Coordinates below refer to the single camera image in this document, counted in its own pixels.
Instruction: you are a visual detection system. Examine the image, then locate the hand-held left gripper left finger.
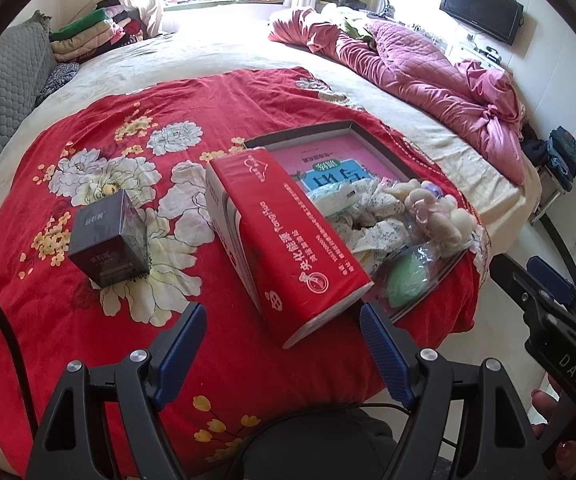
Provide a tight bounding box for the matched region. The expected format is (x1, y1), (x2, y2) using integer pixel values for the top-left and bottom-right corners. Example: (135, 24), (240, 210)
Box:
(25, 302), (209, 480)

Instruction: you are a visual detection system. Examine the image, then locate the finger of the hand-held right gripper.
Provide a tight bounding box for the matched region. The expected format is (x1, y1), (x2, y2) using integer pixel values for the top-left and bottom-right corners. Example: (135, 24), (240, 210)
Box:
(488, 252), (558, 321)
(526, 255), (576, 311)

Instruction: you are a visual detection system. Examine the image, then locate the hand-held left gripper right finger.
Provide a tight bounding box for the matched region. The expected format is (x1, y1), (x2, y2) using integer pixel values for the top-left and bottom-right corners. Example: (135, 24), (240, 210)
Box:
(359, 302), (548, 480)

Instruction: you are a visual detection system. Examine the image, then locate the bagged green sponge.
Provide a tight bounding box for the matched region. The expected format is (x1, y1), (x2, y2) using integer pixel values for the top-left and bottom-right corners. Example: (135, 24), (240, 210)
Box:
(368, 242), (448, 313)

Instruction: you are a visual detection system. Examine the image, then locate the white plush bear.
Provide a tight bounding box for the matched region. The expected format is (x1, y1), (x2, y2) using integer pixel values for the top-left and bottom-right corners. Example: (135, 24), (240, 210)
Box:
(385, 180), (476, 248)

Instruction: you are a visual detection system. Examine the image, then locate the black glossy box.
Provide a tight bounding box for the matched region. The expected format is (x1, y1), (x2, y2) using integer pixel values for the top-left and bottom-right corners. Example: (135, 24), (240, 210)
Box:
(67, 189), (151, 285)

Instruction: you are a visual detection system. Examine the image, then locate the red tissue pack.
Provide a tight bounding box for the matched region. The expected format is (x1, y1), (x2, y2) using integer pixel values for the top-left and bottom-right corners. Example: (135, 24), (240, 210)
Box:
(205, 147), (375, 351)

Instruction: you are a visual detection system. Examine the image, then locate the green floral tissue pack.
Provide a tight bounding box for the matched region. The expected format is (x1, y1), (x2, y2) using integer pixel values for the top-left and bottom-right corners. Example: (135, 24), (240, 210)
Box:
(313, 177), (369, 216)

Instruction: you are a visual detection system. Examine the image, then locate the dark shallow box tray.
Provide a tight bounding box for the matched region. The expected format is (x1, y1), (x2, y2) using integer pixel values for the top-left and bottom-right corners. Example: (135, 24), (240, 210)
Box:
(243, 120), (486, 323)

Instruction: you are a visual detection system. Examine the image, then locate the person's right hand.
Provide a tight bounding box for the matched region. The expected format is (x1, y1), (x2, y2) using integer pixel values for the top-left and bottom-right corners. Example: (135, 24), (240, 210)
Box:
(530, 374), (576, 468)

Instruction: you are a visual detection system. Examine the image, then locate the red floral blanket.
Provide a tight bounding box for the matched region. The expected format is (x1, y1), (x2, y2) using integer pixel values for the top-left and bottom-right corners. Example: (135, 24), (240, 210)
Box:
(0, 66), (493, 478)

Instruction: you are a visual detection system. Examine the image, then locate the pile of dark clothes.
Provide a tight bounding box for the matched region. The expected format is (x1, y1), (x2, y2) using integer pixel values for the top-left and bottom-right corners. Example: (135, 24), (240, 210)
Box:
(520, 127), (576, 193)

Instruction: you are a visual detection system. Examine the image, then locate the pink book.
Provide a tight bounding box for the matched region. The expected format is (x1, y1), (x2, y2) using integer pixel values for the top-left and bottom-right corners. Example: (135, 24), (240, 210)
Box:
(268, 130), (409, 196)

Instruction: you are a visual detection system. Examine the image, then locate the pink quilt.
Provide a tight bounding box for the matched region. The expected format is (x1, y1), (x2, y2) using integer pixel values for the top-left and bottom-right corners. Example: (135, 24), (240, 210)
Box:
(268, 7), (531, 186)

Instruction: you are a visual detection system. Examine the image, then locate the white shelf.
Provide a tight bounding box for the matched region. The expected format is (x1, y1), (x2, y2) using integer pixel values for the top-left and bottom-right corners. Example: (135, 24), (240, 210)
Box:
(445, 35), (511, 68)

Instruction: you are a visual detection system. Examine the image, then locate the black television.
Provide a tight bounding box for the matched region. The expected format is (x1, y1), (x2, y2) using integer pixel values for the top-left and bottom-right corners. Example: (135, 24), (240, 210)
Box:
(439, 0), (524, 47)

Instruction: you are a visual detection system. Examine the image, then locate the cream bed sheet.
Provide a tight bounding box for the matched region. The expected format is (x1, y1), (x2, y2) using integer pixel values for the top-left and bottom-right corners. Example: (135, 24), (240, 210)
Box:
(0, 7), (543, 461)

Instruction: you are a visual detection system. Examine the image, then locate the dark patterned cloth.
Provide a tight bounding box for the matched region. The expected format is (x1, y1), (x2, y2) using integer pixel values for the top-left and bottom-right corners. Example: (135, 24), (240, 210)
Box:
(35, 62), (81, 108)

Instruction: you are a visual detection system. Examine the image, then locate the green garment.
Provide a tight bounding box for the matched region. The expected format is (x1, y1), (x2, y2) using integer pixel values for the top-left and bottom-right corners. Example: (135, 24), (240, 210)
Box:
(340, 15), (376, 41)

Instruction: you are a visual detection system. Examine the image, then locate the grey quilted headboard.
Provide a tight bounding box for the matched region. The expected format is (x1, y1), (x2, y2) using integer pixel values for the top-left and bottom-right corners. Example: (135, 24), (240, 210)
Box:
(0, 10), (59, 211)

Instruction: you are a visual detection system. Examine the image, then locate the stack of folded clothes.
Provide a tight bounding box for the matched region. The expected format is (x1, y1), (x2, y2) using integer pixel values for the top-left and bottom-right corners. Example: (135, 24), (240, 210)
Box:
(48, 0), (151, 66)

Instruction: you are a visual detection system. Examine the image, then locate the black cable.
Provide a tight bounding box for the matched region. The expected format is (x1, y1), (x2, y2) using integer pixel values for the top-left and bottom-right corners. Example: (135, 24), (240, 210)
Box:
(0, 267), (39, 441)

